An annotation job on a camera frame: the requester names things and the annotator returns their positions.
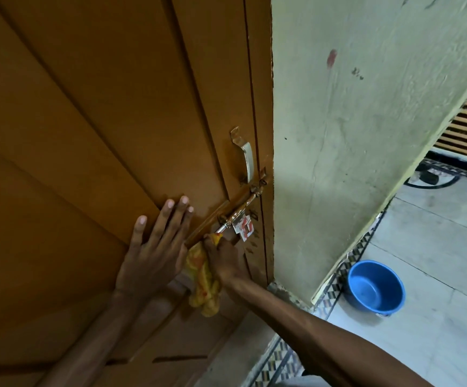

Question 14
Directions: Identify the yellow cleaning cloth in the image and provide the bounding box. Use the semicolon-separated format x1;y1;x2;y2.
183;233;223;318

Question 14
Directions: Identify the brass door latch bolt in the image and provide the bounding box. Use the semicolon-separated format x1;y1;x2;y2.
216;168;268;235

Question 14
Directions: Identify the blue plastic basin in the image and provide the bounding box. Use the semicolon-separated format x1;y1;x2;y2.
347;260;407;317

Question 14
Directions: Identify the silver metal door handle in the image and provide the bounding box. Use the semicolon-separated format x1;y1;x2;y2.
229;126;254;185

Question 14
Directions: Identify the person's right hand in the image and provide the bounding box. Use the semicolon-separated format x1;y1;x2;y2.
203;234;254;290

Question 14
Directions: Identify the person's left forearm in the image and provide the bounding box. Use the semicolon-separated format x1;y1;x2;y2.
45;290;147;387

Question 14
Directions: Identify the brown wooden door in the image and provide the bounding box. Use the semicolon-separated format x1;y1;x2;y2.
0;0;275;387

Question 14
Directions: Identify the person's right forearm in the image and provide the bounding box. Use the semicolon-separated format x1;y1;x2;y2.
222;275;436;387

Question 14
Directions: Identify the person's left hand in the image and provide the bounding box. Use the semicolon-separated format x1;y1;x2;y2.
113;196;195;299

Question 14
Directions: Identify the white red paper tag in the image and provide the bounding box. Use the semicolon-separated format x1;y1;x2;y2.
233;214;256;242

